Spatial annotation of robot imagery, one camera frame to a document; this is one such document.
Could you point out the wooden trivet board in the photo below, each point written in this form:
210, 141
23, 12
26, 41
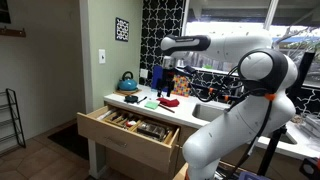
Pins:
120, 92

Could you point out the brown sink scrubber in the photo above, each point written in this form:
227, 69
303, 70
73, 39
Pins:
298, 119

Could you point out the black case with red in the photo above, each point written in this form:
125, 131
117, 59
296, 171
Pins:
310, 168

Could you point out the black tripod stand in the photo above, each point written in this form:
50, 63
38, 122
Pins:
271, 150

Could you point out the grey dish rack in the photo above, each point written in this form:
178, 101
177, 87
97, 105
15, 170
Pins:
311, 125

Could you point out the light wooden drawer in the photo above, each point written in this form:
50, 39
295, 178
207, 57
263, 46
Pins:
126, 146

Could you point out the white wall outlet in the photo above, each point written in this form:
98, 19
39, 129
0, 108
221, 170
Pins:
143, 73

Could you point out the black white patterned wall art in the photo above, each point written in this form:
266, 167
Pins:
122, 29

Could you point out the blue purple box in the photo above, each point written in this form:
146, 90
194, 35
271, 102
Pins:
253, 176

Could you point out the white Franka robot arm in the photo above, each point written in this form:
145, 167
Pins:
233, 126

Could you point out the colourful patterned tile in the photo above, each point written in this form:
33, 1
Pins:
181, 86

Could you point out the clear plastic utensil pack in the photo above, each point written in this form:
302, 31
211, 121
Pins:
106, 114

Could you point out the black metal shoe rack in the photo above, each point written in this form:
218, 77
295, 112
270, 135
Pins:
15, 116

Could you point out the wooden wall coat rack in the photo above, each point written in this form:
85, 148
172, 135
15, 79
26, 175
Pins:
12, 32

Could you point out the green sponge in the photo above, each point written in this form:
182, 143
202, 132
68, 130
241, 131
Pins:
152, 105

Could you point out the red cloth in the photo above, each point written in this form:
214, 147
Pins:
169, 102

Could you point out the white counter support leg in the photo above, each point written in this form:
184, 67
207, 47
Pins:
95, 156

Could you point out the white light switch plate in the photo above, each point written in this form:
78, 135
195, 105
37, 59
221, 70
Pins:
102, 56

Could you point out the light wooden robot base board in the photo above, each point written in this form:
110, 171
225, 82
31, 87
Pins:
181, 173

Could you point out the small dark teal plate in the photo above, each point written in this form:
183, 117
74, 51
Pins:
131, 99

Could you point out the red and white kitchen tool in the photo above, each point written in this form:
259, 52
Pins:
130, 123

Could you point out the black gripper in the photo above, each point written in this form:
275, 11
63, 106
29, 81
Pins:
168, 74

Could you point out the wooden cutlery organizer tray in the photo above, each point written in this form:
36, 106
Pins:
120, 119
170, 136

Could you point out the white window frame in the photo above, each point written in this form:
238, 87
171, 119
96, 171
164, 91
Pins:
270, 13

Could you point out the dark floor mat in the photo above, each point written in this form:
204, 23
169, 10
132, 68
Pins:
70, 140

